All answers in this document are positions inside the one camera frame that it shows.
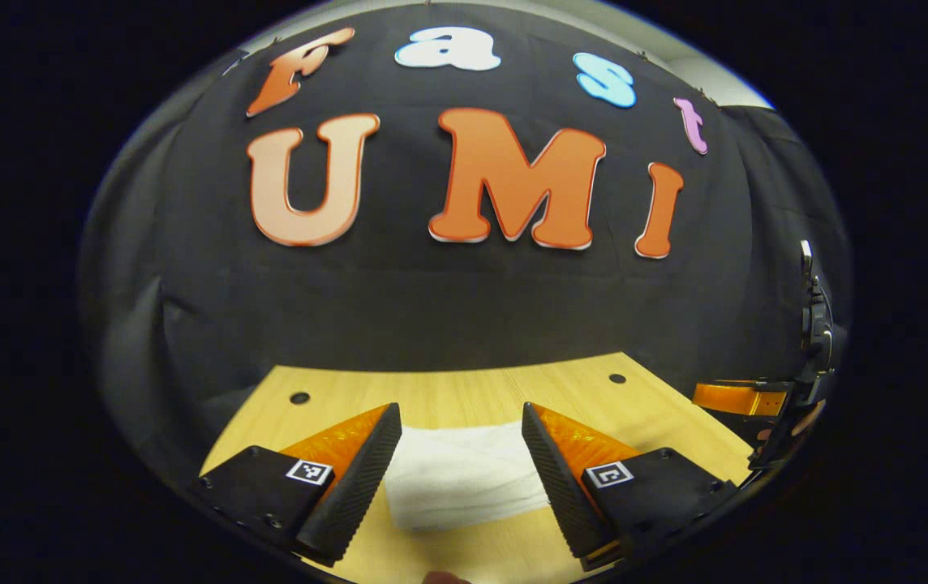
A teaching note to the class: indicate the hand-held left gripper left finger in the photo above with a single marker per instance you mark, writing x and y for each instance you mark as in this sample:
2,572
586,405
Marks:
363,487

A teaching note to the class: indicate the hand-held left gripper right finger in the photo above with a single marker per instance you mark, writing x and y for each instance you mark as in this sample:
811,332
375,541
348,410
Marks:
561,487

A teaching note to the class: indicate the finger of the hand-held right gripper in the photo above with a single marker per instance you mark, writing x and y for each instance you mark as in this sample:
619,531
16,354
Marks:
736,397

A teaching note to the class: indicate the white jeans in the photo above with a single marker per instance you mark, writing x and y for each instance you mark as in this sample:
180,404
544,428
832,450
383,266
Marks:
464,478

